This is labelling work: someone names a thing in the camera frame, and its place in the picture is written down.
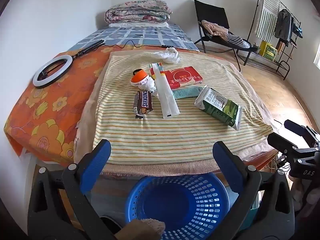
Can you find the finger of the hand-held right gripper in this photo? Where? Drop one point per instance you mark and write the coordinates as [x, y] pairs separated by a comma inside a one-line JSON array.
[[282, 143], [297, 127]]

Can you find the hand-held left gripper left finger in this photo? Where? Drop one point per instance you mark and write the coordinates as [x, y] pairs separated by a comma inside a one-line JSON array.
[[96, 165]]

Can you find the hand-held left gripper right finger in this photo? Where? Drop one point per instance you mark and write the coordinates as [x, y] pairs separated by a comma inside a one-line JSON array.
[[228, 165]]

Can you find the green and white milk carton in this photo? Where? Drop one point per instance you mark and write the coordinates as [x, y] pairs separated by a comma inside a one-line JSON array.
[[220, 107]]

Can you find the blue plastic basket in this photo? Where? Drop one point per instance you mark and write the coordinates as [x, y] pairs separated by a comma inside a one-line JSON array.
[[175, 205]]

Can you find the brown chocolate bar wrapper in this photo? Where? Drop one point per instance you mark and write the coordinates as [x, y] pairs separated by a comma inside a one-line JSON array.
[[143, 101]]

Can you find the teal packet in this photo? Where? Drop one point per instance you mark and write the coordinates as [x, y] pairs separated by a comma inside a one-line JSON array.
[[185, 93]]

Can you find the long white wrapper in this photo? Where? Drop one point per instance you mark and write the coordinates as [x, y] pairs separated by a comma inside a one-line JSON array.
[[166, 97]]

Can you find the white tissue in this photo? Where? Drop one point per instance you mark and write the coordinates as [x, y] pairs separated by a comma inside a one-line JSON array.
[[151, 86]]

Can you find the orange and white cup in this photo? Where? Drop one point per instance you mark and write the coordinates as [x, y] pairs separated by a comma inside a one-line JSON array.
[[140, 78]]

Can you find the red cardboard box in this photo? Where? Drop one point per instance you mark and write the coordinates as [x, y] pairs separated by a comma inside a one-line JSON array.
[[182, 77]]

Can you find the white plastic bag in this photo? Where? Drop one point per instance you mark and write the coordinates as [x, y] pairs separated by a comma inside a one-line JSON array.
[[170, 56]]

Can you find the person's right hand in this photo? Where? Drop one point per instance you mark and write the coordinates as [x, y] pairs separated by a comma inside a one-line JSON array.
[[298, 190]]

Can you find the beige terry towel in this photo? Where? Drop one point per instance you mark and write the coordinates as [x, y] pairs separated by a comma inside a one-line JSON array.
[[175, 168]]

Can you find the black clothes rack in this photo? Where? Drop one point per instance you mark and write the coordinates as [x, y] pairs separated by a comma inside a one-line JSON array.
[[282, 62]]

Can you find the window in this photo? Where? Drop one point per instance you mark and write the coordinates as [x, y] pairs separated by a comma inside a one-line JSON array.
[[317, 57]]

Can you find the orange floral bedsheet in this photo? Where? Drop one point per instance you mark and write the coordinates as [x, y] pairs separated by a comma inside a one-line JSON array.
[[50, 100]]

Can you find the beige fuzzy cloth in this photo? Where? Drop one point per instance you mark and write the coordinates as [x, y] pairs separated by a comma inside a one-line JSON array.
[[145, 228]]

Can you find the yellow crate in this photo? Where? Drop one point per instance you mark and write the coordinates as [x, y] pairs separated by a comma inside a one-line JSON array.
[[268, 51]]

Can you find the teal hanging garment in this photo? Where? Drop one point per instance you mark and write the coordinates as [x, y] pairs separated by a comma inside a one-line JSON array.
[[298, 30]]

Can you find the dark hanging jacket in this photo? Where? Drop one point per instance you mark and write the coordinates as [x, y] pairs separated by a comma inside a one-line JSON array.
[[283, 26]]

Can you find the striped garment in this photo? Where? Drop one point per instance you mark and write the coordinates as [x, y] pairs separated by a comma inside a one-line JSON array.
[[237, 41]]

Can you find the green striped hanging towel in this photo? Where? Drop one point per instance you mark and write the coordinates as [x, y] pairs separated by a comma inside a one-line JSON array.
[[267, 15]]

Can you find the beige clothes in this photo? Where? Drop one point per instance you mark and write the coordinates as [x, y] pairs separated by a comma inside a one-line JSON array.
[[215, 27]]

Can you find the blue plaid bedsheet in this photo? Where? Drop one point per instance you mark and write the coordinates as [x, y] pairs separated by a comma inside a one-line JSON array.
[[140, 33]]

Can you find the black folding chair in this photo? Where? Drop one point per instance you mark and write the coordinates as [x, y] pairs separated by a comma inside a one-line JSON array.
[[210, 11]]

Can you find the folded floral quilt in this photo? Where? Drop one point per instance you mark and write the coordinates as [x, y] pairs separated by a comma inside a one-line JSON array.
[[137, 11]]

